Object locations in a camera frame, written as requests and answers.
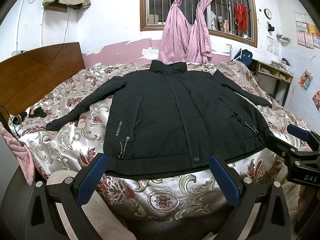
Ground right pink curtain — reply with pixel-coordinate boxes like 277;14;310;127
185;0;213;63

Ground black socks on bed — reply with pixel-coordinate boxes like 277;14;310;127
12;107;47;125

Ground wooden desk shelf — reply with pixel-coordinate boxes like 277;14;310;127
249;60;293;107

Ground left pink curtain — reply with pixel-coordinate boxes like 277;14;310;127
158;0;191;63

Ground dark blue backpack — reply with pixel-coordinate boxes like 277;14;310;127
232;49;253;67

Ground wall certificates posters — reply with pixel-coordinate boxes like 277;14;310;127
295;12;320;49

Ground black jacket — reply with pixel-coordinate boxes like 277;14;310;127
46;60;272;178

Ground cartoon wall sticker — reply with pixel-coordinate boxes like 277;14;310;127
298;68;314;92
312;89;320;112

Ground pink curtain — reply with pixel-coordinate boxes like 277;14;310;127
158;0;191;63
185;0;213;63

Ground round wall clock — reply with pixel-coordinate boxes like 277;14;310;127
264;8;272;20

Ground floral satin bedspread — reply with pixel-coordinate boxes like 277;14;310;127
14;61;308;221

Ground brown wooden headboard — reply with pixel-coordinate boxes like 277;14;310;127
1;42;85;119

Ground red hanging garment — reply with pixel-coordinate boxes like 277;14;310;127
234;3;248;33

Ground pink quilted cloth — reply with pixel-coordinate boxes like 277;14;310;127
1;124;35;186

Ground wooden framed barred window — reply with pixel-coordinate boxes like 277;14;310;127
140;0;258;47

